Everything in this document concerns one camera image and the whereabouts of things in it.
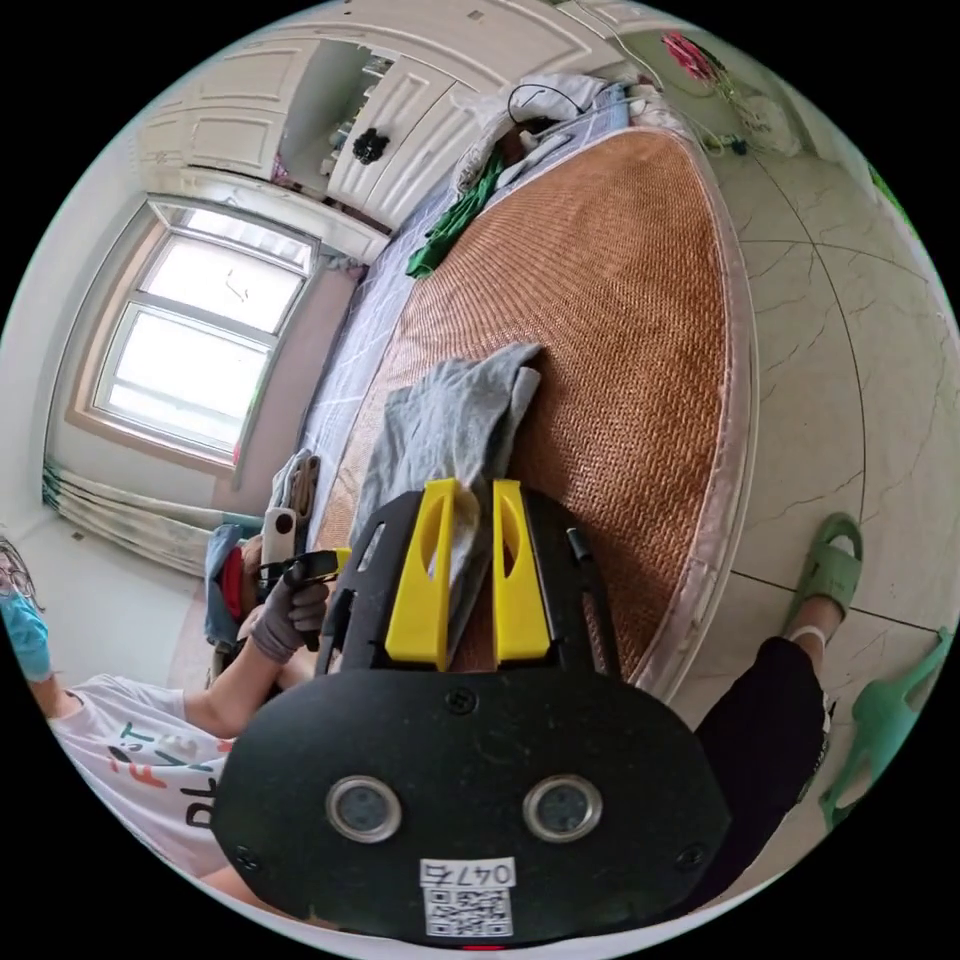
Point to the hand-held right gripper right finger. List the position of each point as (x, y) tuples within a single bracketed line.
[(525, 607)]

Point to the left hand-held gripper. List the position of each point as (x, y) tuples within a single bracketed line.
[(311, 568)]

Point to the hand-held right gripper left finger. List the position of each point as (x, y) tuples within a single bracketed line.
[(412, 600)]

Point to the gray t-shirt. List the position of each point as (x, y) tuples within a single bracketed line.
[(442, 427)]

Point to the person's left forearm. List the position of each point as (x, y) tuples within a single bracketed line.
[(240, 694)]

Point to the person's left hand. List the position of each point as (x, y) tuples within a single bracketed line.
[(289, 611)]

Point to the small folded clothes stack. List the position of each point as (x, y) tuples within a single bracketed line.
[(298, 484)]

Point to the blue and red clothes heap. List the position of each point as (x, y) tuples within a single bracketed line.
[(225, 581)]

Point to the curtain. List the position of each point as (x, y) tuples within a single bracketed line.
[(127, 521)]

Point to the window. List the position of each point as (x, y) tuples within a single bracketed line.
[(180, 330)]

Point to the person's body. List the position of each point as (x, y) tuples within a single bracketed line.
[(135, 750)]

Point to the bed with woven mat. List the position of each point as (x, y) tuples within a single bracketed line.
[(615, 337)]

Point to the green plastic stool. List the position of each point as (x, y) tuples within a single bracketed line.
[(885, 712)]

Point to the white cupboard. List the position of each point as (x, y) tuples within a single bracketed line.
[(300, 127)]

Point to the white plastic bag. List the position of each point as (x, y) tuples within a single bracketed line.
[(772, 124)]

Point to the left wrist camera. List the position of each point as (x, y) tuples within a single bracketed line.
[(278, 536)]

